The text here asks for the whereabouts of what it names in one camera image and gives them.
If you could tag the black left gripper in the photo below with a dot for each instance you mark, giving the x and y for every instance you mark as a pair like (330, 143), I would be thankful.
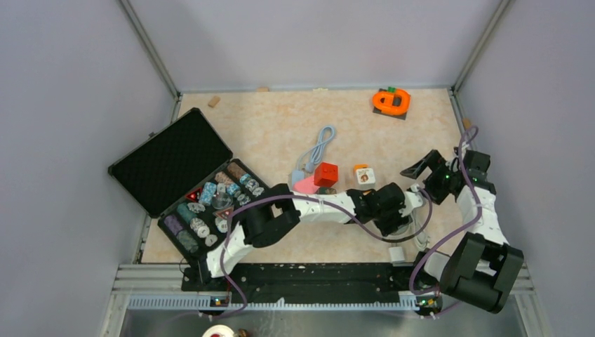
(396, 221)

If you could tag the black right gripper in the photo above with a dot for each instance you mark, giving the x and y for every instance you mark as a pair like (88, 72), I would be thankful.
(436, 163)

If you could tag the white cube socket adapter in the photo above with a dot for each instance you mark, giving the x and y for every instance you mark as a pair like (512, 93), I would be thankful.
(365, 178)

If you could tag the orange power strip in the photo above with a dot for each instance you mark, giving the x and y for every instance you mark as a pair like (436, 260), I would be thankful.
(360, 166)

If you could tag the red cube socket adapter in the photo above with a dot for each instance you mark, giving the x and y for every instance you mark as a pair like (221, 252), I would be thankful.
(326, 174)

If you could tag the pink triangular power strip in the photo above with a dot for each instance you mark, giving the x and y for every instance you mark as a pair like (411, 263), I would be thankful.
(306, 186)

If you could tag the dark green cube adapter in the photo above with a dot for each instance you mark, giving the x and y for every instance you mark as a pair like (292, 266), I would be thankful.
(326, 190)

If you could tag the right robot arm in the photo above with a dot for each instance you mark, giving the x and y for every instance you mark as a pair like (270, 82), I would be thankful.
(483, 268)

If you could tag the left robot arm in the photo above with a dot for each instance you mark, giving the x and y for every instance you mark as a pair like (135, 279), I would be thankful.
(276, 212)

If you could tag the white plug adapter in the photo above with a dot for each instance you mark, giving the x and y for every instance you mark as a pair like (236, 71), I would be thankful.
(397, 255)

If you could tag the wooden block at right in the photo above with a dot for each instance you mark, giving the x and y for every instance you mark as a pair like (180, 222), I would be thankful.
(466, 124)

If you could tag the light blue power strip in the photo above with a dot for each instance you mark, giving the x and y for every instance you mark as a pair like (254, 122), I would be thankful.
(295, 176)

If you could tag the poker chip stack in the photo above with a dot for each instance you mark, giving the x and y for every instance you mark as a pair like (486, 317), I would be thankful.
(207, 193)

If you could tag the small wooden block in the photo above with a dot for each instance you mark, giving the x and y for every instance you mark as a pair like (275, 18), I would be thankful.
(213, 102)

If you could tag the black poker chip case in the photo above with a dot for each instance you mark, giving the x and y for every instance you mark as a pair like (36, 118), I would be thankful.
(166, 173)

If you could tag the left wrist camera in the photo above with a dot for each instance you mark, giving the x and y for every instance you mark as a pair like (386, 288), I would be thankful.
(413, 199)

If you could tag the dark square base plate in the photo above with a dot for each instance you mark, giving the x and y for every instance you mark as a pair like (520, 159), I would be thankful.
(395, 114)

